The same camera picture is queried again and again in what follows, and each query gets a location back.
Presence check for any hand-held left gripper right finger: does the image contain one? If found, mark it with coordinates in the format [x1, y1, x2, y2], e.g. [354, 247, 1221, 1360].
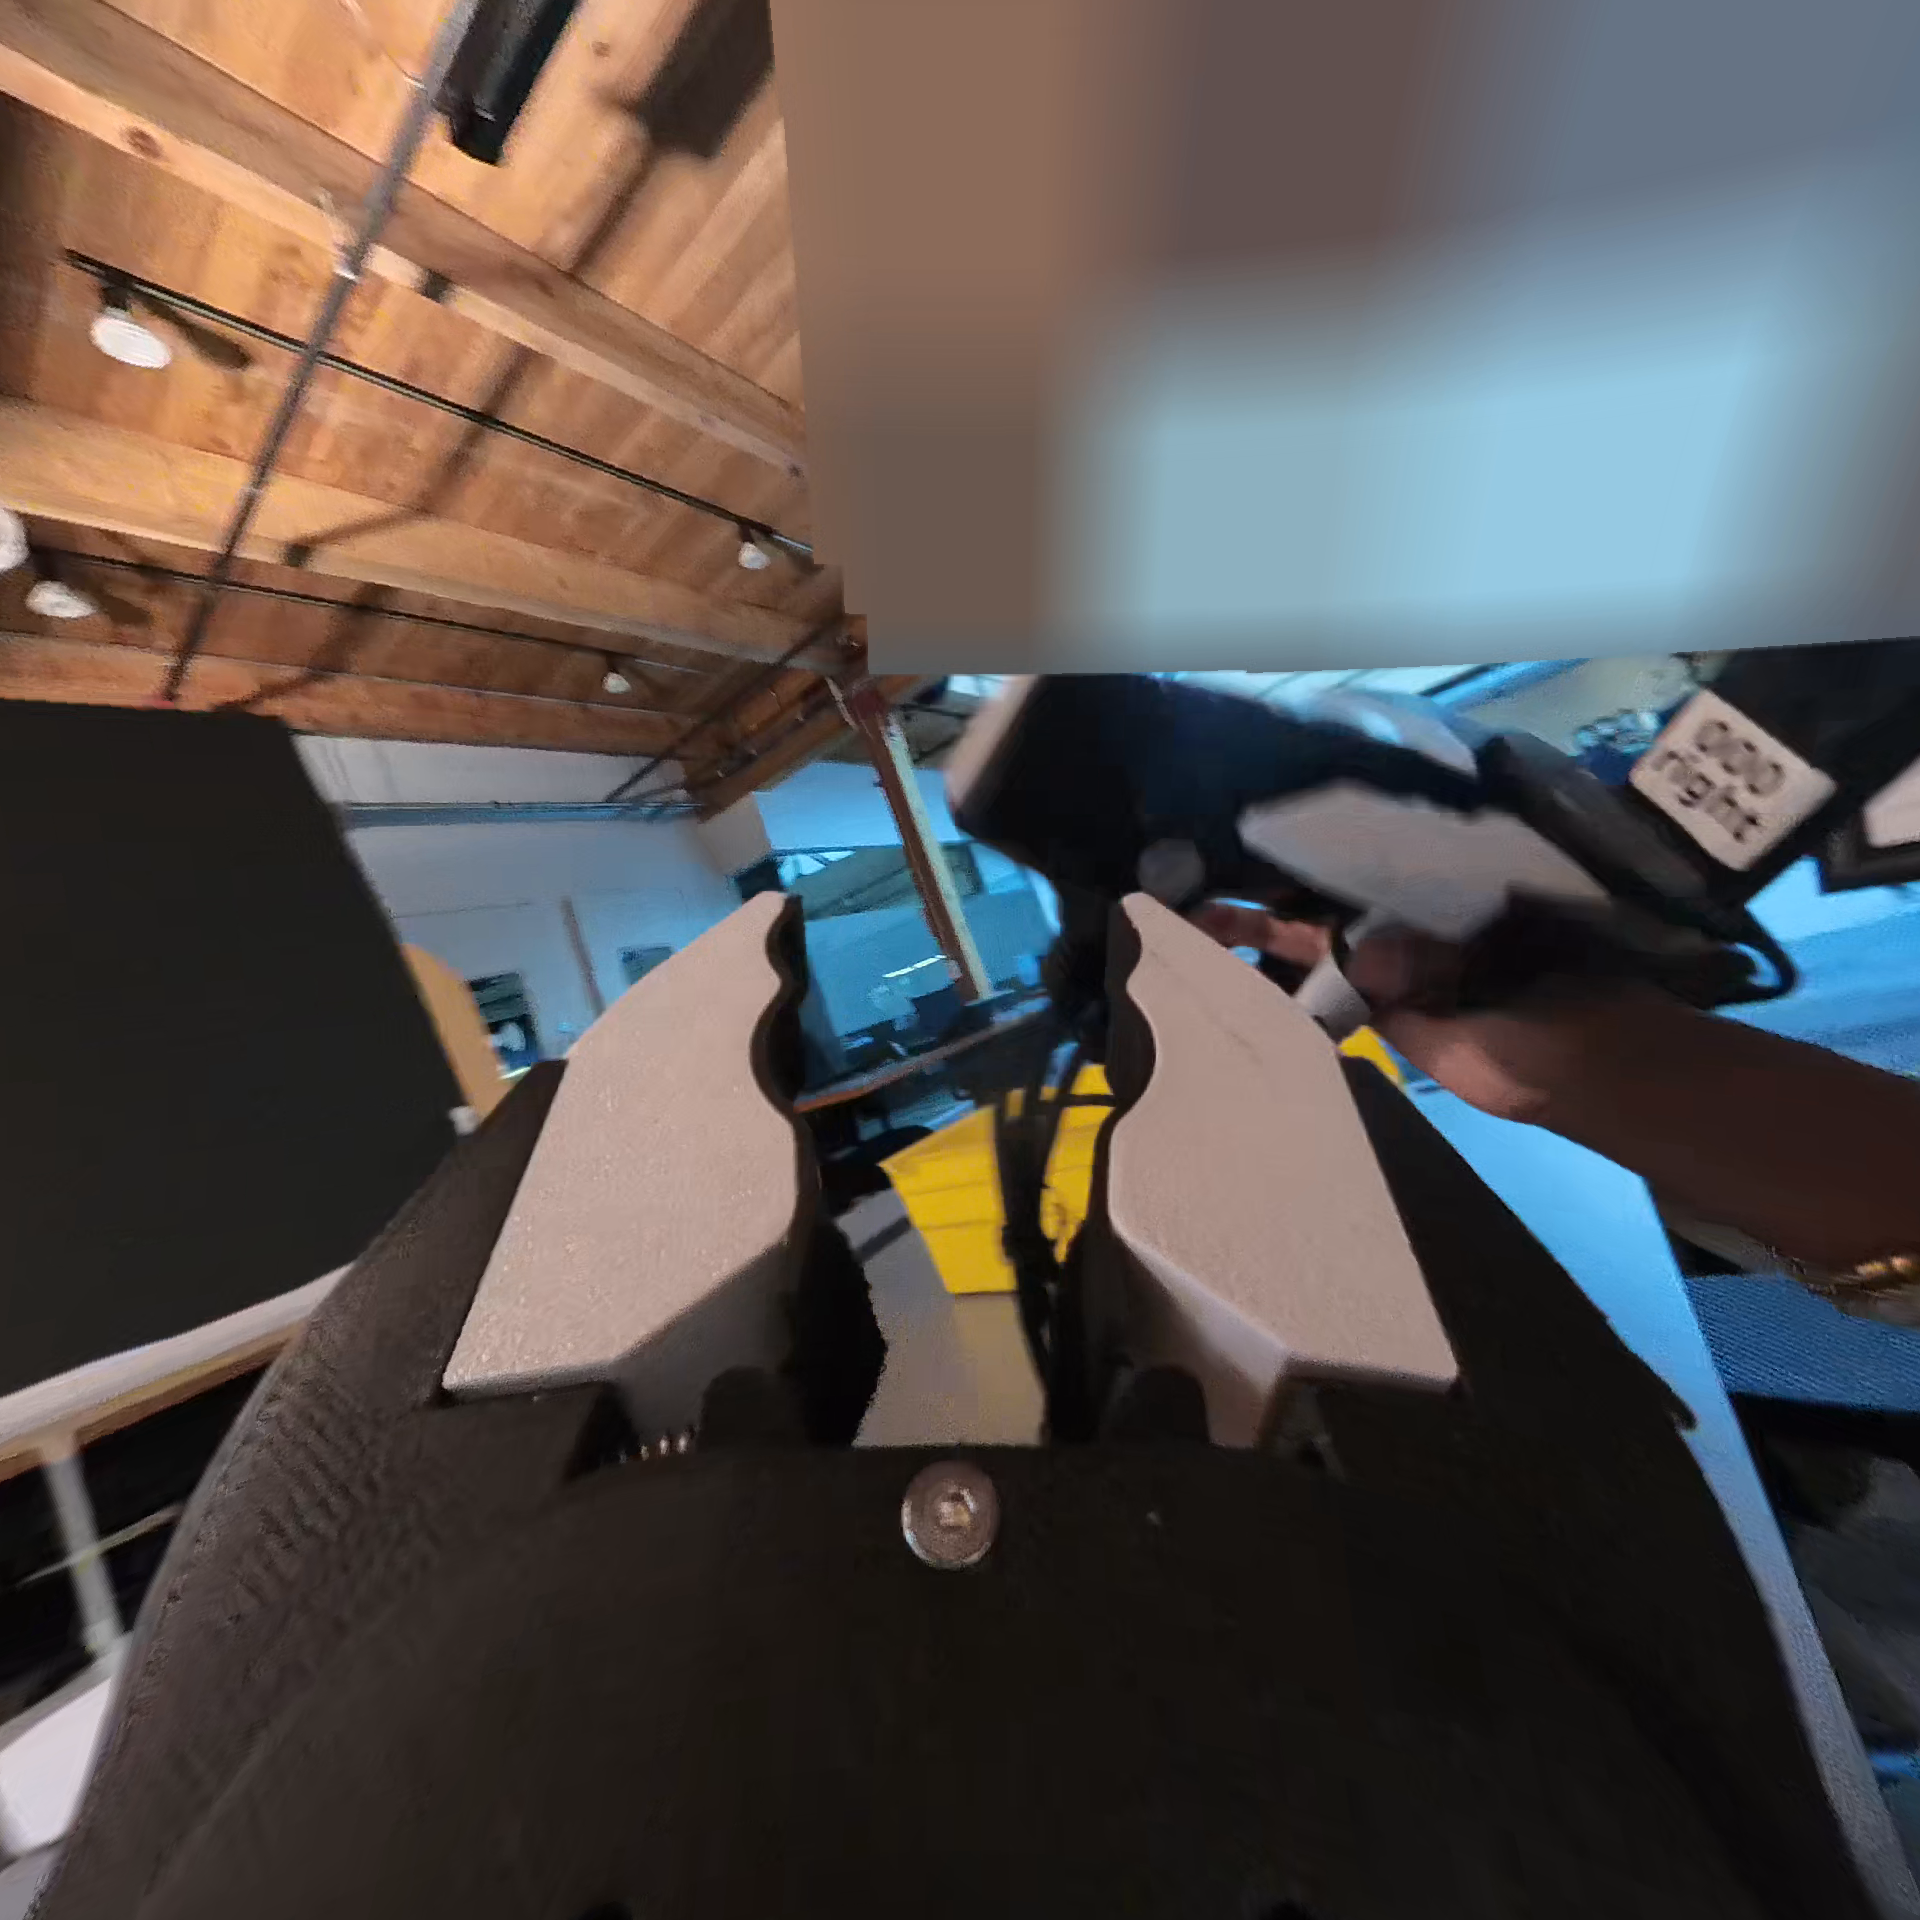
[1045, 893, 1458, 1450]

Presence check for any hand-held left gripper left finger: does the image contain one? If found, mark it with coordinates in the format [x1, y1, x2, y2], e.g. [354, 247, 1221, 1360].
[440, 893, 888, 1450]

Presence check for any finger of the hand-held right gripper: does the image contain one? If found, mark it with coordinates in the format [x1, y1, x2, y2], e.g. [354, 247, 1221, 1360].
[1317, 685, 1486, 778]
[1242, 790, 1608, 942]

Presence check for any yellow plastic bin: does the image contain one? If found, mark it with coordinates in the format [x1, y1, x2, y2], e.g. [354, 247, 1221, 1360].
[877, 1028, 1403, 1297]

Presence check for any person's right forearm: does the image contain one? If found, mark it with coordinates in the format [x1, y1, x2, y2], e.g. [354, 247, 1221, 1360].
[1530, 983, 1920, 1278]

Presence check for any person's right hand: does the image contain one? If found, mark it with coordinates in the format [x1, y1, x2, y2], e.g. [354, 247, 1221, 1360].
[1195, 899, 1593, 1124]

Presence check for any wooden office desk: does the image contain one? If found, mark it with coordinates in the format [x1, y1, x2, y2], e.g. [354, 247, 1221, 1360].
[791, 990, 1061, 1117]

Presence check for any black office chair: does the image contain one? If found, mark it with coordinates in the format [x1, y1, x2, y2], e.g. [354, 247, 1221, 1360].
[1684, 1274, 1920, 1414]

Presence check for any black panel wooden edge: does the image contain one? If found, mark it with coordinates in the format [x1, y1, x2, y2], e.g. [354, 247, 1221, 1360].
[0, 697, 512, 1401]

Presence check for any black ceiling fixture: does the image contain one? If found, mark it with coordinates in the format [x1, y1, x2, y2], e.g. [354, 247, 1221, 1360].
[438, 0, 579, 168]

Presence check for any gold bracelet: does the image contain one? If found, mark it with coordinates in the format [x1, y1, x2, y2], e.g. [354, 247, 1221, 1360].
[1779, 1250, 1920, 1305]

